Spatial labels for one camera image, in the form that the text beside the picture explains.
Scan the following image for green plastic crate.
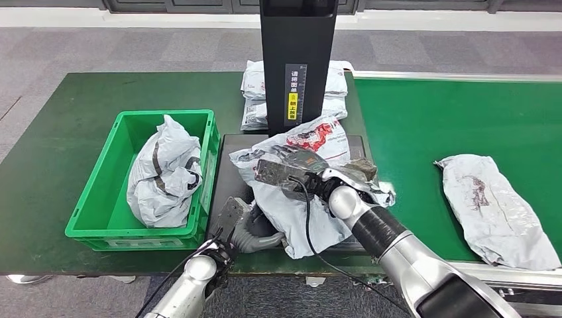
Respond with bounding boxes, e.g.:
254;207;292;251
64;109;221;252

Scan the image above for green conveyor belt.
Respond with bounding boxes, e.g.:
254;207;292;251
354;78;562;264

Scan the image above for flat grey stacked parcel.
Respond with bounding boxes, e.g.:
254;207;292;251
240;60;349;101
240;95;349;132

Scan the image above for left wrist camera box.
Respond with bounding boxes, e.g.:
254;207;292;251
207;197;252;246

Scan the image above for grey parcel faded print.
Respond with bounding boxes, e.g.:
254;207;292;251
434;154;562;271

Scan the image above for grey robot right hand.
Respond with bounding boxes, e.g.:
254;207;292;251
271;144;331;176

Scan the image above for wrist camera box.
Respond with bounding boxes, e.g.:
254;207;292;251
207;197;252;246
254;158;308;194

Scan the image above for grey parcel black print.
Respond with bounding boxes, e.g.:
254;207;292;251
127;115;203;229

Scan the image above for dark cabinet doors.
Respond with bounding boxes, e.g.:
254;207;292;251
101;0;504;14

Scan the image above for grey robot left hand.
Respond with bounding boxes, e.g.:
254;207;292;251
230;203;287;255

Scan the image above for large grey parcel red print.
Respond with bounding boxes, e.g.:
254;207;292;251
229;115;396;260

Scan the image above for black scanner base plate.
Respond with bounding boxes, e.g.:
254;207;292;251
205;133;378;256

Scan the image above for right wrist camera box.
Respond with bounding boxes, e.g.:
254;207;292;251
254;158;308;194

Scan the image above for black scanner column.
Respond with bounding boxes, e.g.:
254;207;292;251
258;0;339;137

